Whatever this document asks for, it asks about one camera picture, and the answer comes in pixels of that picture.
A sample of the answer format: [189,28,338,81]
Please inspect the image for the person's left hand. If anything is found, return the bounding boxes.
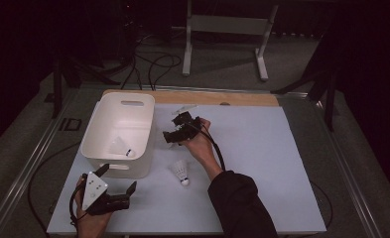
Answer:
[74,177,112,238]

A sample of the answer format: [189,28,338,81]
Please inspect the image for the light blue table mat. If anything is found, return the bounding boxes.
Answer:
[47,101,327,236]

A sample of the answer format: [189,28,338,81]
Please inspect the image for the black floor cables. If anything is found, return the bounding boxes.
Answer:
[121,33,183,91]

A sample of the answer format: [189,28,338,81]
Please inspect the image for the wooden table board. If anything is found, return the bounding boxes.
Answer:
[101,88,280,107]

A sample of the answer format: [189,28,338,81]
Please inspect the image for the right hand-held gripper black cable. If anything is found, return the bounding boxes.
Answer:
[189,121,333,229]

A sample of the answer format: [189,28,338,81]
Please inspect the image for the left hand-held gripper black cable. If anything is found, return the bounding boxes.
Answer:
[27,142,87,234]

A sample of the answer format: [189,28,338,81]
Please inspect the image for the person's right hand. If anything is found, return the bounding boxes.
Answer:
[180,118,216,167]

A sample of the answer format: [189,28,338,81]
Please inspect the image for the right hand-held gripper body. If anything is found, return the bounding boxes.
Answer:
[172,104,203,143]

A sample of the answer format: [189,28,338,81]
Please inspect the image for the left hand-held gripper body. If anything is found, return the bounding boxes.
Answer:
[81,171,131,216]

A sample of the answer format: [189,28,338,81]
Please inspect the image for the white metal stand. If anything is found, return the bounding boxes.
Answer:
[182,0,280,82]

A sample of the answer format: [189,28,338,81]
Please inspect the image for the aluminium floor rail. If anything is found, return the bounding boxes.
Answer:
[275,90,382,238]
[0,87,81,238]

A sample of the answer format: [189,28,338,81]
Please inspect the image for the hand-held gripper black cable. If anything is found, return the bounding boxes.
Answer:
[189,121,333,229]
[27,142,87,234]

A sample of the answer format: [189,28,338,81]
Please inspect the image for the white plastic bin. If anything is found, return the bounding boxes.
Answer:
[79,91,156,180]

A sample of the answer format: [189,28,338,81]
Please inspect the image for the black tripod stand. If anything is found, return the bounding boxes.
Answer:
[270,29,337,133]
[52,49,121,119]

